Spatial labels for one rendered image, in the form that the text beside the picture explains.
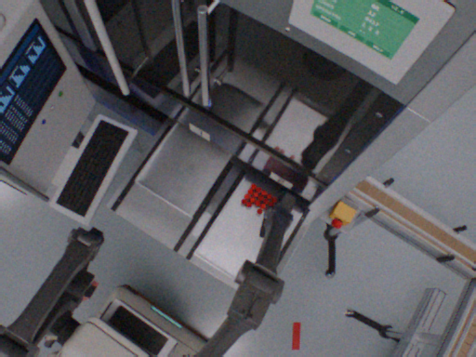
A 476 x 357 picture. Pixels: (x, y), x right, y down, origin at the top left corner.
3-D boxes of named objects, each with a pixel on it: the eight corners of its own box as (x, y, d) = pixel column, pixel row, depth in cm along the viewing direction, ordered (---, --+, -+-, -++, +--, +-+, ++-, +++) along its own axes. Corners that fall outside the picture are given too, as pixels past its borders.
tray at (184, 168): (184, 113, 170) (184, 110, 167) (240, 145, 168) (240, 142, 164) (136, 182, 162) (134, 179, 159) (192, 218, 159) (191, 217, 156)
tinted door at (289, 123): (211, 112, 135) (209, -10, 78) (329, 182, 131) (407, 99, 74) (210, 113, 135) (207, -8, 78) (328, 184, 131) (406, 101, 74)
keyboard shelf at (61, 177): (85, 108, 180) (83, 106, 177) (138, 132, 178) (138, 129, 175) (34, 198, 168) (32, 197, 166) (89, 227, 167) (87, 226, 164)
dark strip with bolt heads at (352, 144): (301, 192, 152) (383, 89, 75) (312, 199, 151) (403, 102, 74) (300, 195, 151) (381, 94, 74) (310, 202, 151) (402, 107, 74)
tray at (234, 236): (243, 179, 164) (244, 177, 161) (300, 215, 162) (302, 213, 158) (194, 254, 156) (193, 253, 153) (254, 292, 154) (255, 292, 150)
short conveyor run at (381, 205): (327, 198, 168) (338, 189, 153) (345, 166, 172) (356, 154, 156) (462, 282, 161) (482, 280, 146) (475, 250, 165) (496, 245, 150)
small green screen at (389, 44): (290, 19, 71) (313, -72, 50) (398, 81, 69) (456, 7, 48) (286, 23, 70) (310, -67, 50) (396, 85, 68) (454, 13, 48)
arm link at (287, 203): (265, 214, 130) (289, 228, 130) (283, 182, 132) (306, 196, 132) (258, 218, 141) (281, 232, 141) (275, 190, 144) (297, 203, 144)
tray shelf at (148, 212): (175, 109, 172) (174, 107, 171) (323, 198, 166) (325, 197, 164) (106, 206, 161) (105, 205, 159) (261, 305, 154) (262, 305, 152)
